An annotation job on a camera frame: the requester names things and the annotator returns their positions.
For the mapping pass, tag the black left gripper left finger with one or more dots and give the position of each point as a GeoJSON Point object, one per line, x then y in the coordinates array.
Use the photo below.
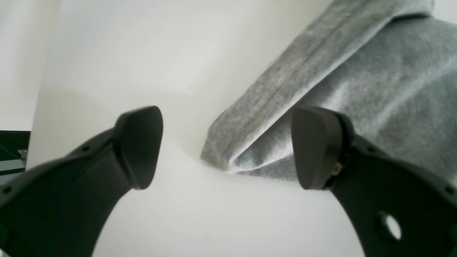
{"type": "Point", "coordinates": [59, 208]}

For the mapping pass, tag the grey t-shirt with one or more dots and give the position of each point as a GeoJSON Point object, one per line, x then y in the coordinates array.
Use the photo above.
{"type": "Point", "coordinates": [389, 65]}

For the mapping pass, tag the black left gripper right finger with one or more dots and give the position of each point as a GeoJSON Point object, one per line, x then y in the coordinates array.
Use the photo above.
{"type": "Point", "coordinates": [397, 209]}

